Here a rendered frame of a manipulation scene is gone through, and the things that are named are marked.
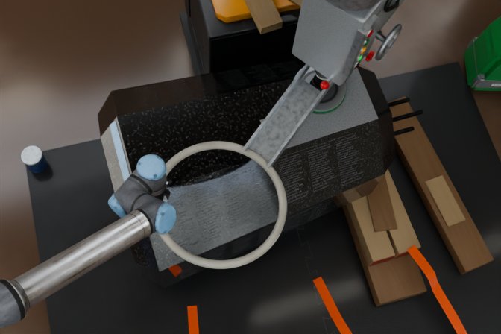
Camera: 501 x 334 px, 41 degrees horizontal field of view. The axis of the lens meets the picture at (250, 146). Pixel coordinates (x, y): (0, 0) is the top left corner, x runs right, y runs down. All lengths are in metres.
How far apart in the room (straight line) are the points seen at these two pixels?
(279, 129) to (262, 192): 0.29
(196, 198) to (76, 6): 1.74
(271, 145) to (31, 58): 1.77
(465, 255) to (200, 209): 1.44
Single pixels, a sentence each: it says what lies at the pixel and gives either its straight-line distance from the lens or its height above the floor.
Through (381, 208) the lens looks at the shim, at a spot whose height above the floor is 0.21.
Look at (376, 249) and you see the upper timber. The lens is 3.25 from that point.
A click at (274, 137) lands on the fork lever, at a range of 2.55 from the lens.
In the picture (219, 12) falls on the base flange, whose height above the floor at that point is 0.78.
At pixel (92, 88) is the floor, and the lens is 3.74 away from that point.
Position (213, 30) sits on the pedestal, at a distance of 2.99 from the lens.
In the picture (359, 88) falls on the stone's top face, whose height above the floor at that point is 0.85.
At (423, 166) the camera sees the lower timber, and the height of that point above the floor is 0.09.
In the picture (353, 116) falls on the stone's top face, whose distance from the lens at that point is 2.74.
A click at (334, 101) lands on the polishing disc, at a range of 2.72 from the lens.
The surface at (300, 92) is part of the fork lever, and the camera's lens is 2.58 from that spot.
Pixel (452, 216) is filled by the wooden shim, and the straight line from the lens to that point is 3.51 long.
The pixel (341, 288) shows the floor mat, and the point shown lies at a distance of 3.38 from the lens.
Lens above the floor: 3.28
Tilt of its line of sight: 68 degrees down
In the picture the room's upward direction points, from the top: 7 degrees clockwise
